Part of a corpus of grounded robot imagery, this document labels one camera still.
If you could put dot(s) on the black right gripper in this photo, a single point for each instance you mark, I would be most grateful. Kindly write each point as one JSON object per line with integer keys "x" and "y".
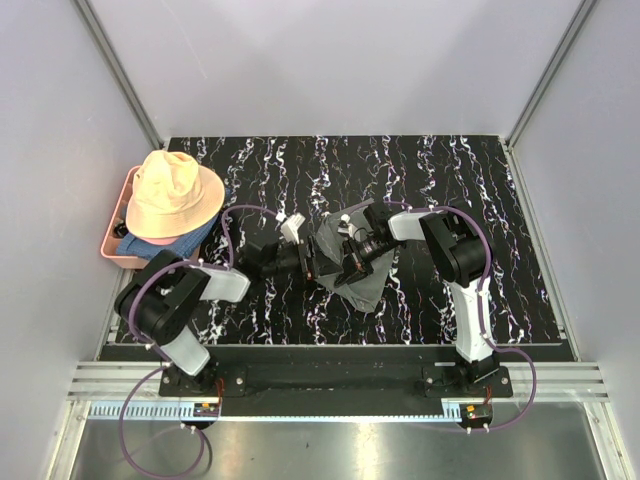
{"x": 352, "y": 266}

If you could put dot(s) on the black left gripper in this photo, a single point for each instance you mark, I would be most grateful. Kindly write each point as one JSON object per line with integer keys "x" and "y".
{"x": 322, "y": 268}

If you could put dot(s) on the grey cloth napkin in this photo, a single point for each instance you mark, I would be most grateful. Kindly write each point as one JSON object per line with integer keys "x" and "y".
{"x": 365, "y": 294}

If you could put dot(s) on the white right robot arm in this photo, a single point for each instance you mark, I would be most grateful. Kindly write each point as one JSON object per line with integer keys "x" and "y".
{"x": 461, "y": 255}

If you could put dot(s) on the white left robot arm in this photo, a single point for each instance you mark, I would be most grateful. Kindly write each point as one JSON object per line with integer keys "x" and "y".
{"x": 159, "y": 301}

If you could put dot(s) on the blue cloth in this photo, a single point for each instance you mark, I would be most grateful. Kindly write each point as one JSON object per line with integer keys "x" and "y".
{"x": 170, "y": 245}

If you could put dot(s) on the peach bucket hat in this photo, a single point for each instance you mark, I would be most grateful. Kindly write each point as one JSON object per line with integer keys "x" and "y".
{"x": 176, "y": 171}

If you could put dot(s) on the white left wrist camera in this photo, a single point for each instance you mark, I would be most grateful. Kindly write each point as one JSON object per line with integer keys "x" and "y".
{"x": 290, "y": 226}

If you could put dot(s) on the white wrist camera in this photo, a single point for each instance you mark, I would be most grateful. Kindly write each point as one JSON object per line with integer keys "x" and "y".
{"x": 348, "y": 230}
{"x": 290, "y": 226}

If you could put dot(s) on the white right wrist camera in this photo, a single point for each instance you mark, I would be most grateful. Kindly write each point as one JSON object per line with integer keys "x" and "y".
{"x": 348, "y": 230}

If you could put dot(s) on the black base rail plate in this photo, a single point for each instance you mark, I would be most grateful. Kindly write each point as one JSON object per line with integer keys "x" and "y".
{"x": 329, "y": 382}

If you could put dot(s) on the left aluminium frame post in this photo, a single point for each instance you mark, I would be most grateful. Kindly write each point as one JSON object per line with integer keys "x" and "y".
{"x": 99, "y": 36}

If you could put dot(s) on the aluminium frame post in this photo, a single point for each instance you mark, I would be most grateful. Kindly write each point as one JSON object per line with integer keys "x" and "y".
{"x": 581, "y": 15}
{"x": 99, "y": 36}

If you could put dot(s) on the right aluminium frame post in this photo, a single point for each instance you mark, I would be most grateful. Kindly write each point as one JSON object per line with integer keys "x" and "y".
{"x": 581, "y": 15}

